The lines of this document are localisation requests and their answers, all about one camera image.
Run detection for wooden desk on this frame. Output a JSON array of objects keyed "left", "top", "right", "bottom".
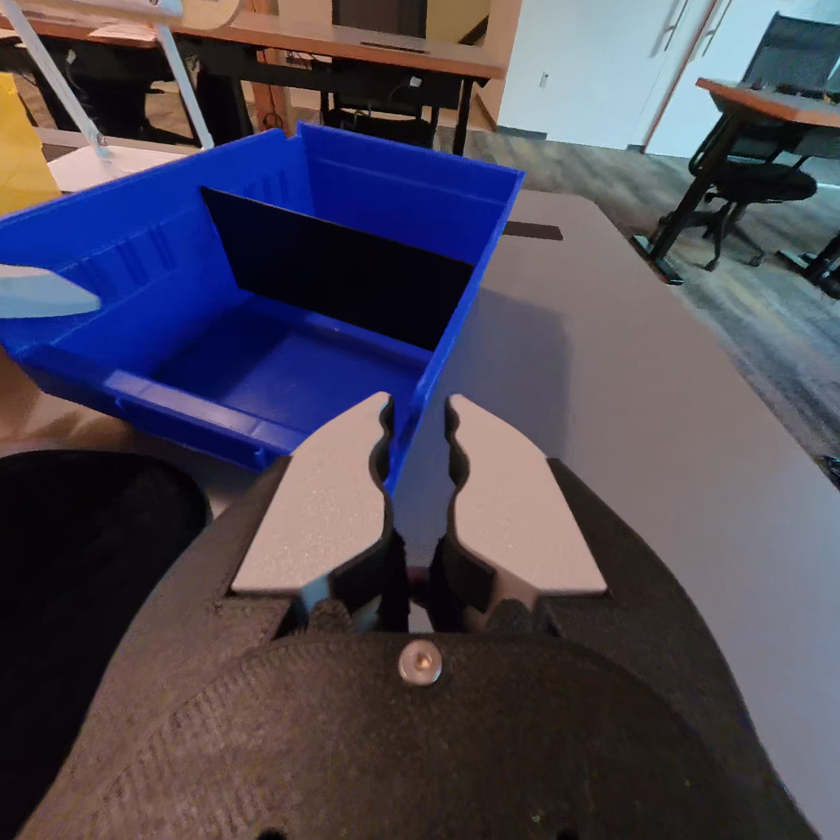
[{"left": 646, "top": 76, "right": 840, "bottom": 301}]

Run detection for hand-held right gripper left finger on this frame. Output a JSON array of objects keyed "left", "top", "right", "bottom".
[{"left": 230, "top": 391, "right": 396, "bottom": 596}]

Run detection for white poster board stand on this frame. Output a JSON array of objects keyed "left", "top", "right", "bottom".
[{"left": 0, "top": 0, "right": 217, "bottom": 195}]

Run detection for black office chair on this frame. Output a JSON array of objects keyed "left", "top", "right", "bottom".
[{"left": 688, "top": 12, "right": 840, "bottom": 271}]

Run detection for black wrist rest pad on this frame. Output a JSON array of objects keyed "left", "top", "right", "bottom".
[{"left": 0, "top": 449, "right": 214, "bottom": 840}]

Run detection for wooden table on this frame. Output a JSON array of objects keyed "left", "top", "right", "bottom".
[{"left": 0, "top": 0, "right": 508, "bottom": 158}]

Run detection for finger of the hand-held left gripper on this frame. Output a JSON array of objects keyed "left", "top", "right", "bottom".
[{"left": 0, "top": 264, "right": 103, "bottom": 320}]

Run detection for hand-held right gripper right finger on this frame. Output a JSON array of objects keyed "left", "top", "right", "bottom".
[{"left": 444, "top": 394, "right": 609, "bottom": 597}]

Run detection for small yellow bin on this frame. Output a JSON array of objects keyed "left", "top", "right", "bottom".
[{"left": 0, "top": 71, "right": 64, "bottom": 217}]

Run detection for blue bin with divider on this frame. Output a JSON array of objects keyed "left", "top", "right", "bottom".
[{"left": 0, "top": 121, "right": 527, "bottom": 497}]

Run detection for black blue-bin divider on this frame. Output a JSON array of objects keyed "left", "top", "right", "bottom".
[{"left": 199, "top": 186, "right": 475, "bottom": 353}]

